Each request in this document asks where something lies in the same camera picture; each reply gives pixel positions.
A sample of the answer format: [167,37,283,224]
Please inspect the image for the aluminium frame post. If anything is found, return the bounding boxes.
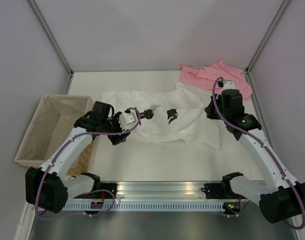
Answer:
[245,0,293,75]
[26,0,74,77]

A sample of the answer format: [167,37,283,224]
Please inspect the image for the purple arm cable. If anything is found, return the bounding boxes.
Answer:
[211,76,305,230]
[33,106,143,221]

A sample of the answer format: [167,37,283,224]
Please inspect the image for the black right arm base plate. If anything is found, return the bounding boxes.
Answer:
[200,182,239,200]

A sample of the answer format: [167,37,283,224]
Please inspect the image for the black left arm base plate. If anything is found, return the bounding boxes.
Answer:
[81,182,118,200]

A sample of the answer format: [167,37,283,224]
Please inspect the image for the pink t shirt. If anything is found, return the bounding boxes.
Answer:
[179,60,253,100]

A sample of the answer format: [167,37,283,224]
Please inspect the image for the white t shirt robot print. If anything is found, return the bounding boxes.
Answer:
[101,82,220,150]

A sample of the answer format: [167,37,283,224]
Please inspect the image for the aluminium mounting rail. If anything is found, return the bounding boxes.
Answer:
[64,179,268,202]

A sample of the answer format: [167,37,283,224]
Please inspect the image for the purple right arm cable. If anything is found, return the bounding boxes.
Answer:
[211,76,305,230]

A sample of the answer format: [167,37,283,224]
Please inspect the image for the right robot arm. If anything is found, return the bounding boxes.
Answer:
[205,89,305,224]

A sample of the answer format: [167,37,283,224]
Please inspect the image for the left aluminium frame post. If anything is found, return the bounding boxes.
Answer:
[26,0,74,77]

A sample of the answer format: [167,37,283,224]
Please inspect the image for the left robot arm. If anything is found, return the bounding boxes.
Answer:
[25,101,140,214]

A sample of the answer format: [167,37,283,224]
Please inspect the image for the wicker basket cloth lining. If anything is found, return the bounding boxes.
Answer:
[14,94,94,169]

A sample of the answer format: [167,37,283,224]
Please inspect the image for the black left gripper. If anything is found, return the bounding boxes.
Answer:
[101,111,130,145]

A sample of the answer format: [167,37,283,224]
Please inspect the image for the slotted grey cable duct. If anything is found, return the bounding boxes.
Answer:
[63,200,224,212]

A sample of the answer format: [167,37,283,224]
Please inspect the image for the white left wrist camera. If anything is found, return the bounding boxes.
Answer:
[118,111,138,130]

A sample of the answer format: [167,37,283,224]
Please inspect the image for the right aluminium frame post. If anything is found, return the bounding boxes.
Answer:
[245,0,293,75]

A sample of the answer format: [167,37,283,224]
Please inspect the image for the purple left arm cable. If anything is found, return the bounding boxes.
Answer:
[33,106,143,221]

